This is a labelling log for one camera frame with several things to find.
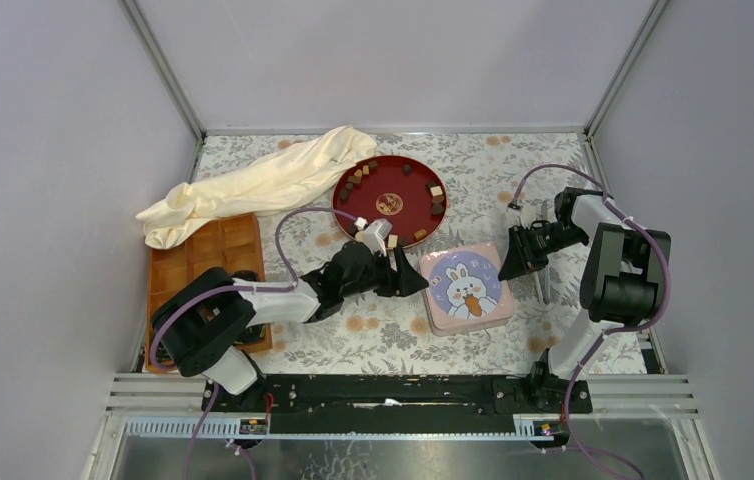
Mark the silver tin lid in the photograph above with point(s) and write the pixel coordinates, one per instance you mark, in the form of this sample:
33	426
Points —
466	276

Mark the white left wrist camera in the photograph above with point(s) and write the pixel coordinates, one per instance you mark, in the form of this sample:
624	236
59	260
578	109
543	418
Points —
373	235

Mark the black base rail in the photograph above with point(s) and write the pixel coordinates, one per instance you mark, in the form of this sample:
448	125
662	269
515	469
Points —
402	404

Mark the wooden compartment tray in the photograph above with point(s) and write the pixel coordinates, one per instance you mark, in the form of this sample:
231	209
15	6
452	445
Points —
233	243

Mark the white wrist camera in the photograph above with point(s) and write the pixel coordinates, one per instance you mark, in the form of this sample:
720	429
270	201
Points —
518	215
373	235

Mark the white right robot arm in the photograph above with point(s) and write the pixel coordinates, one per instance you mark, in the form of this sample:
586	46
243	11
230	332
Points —
623	286

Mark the cream cloth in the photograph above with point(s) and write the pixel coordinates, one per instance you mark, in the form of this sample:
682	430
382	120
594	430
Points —
284	180

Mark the silver metal tongs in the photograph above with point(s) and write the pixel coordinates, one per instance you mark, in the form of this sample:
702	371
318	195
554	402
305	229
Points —
542	277

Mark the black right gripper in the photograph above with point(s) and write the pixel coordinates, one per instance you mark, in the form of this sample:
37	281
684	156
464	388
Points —
516	262

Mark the red round tray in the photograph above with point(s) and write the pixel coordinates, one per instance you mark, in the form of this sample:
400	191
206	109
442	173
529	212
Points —
402	190

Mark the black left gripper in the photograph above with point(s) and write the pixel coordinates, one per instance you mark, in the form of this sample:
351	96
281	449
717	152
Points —
409	280

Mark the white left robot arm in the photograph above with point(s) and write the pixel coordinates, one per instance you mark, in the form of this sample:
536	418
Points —
199	326

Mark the pink tin with white dividers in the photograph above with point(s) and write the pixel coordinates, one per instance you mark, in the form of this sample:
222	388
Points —
463	321

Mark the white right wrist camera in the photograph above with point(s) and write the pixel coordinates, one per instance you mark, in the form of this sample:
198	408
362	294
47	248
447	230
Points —
518	215

